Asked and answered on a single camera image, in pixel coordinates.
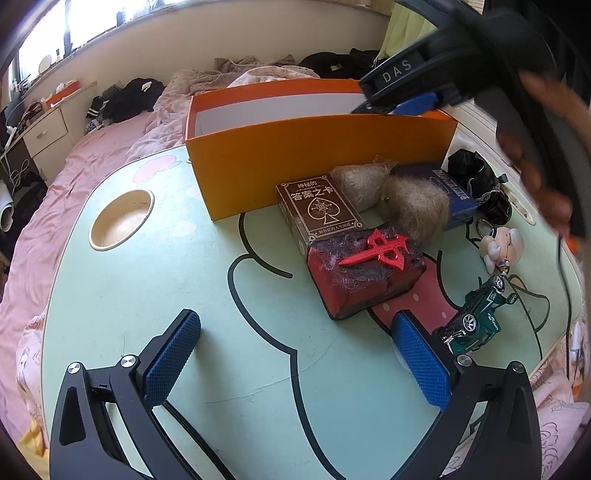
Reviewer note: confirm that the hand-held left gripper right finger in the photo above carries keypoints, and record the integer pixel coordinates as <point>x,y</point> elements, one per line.
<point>422,360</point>

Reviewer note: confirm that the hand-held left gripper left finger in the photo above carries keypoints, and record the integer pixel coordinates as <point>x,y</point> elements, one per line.
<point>171,357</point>

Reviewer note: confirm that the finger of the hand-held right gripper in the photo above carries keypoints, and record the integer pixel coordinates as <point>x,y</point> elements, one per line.
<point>422,102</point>
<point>392,76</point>

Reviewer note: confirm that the green toy car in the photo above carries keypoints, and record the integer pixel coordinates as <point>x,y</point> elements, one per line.
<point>480,318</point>

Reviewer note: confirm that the red black marbled box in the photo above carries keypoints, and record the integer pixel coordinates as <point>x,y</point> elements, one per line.
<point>364,286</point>

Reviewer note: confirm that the black fabric pouch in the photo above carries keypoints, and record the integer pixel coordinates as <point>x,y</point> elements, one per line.
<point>480,180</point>

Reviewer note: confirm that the blue tin box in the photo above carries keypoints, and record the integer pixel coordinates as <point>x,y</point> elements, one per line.
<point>457,198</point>

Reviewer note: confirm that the beige mesh sachet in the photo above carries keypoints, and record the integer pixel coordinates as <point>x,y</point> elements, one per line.
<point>360,184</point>

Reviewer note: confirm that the beige furry pompom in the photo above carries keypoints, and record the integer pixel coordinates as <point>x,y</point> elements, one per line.
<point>415,207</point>

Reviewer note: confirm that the red dagger ornament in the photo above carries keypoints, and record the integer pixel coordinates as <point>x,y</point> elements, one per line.
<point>381,249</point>

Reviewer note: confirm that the orange cardboard box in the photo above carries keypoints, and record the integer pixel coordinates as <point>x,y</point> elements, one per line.
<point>300,157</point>

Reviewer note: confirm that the brown card box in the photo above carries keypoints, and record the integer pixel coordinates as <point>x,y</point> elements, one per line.
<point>318,207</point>

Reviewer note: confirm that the person's right hand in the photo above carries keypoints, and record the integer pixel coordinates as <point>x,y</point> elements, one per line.
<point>535,184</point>

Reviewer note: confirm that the green curtain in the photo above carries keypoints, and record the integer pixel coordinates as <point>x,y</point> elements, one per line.
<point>392,32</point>

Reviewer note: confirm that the dark foil wrapper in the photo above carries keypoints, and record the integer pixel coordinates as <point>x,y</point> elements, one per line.
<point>502,177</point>

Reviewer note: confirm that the floral pink blanket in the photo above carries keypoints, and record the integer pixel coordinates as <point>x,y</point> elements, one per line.
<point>554,410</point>

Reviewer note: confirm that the beige knit blanket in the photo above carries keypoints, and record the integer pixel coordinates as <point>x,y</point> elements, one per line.
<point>249,64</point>

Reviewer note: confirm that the pink bed sheet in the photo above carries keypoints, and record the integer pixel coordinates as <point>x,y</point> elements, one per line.
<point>46,240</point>

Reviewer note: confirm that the white roll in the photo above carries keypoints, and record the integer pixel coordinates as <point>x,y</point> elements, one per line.
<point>5,212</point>

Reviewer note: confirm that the pink floral quilt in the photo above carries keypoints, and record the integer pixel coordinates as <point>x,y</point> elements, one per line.
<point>157,120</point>

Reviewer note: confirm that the white drawer cabinet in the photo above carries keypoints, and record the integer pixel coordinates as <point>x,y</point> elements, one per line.
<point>46,134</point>

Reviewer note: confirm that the window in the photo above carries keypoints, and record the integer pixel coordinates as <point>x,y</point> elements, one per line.
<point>138,14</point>

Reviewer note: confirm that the striped black clothes pile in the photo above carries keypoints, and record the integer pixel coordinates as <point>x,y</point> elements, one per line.
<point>124,99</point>

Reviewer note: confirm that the orange storage bin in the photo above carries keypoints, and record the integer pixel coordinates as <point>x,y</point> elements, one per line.
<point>62,96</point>

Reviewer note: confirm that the round white mirror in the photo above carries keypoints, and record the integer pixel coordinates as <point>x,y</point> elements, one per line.
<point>45,64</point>

